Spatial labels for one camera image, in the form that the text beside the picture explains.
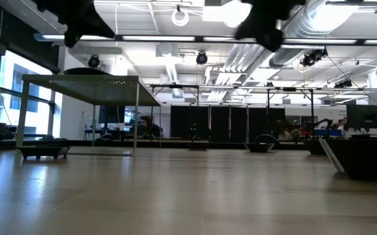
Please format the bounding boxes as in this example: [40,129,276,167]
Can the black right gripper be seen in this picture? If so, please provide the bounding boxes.
[235,0,306,40]

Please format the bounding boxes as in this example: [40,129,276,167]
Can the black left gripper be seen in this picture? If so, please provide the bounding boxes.
[33,0,116,38]

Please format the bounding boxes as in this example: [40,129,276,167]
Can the black deep wavy mini bowl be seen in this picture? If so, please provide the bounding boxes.
[303,139,327,156]
[63,67,111,76]

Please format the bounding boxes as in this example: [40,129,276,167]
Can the black leaf-shaped mini plate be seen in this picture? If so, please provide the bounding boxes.
[244,142,276,153]

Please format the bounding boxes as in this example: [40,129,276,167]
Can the black ceiling spotlight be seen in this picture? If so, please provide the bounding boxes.
[300,48,329,68]
[88,54,101,69]
[195,51,208,65]
[334,79,353,89]

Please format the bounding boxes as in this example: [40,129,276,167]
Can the pale green perforated metal shelf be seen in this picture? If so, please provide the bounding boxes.
[16,74,162,156]

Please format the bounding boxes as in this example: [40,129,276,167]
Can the overhead light bar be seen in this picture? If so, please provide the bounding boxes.
[33,32,377,46]

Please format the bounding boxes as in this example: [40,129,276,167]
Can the black computer monitor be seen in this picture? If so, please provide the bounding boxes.
[346,104,377,130]
[97,105,126,125]

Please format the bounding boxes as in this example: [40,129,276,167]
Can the black partition panels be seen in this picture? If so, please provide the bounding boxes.
[170,104,286,143]

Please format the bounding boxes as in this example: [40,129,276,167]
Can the black low tray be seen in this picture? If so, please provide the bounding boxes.
[16,146,71,161]

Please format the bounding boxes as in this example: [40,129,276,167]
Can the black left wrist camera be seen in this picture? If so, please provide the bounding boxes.
[63,29,82,48]

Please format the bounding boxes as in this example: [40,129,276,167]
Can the silver ventilation duct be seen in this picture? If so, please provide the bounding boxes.
[269,0,361,69]

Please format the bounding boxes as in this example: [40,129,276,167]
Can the black metal gantry frame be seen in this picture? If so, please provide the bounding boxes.
[148,84,315,144]

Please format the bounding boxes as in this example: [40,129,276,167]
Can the black table edge frame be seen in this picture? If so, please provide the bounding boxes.
[0,139,306,151]

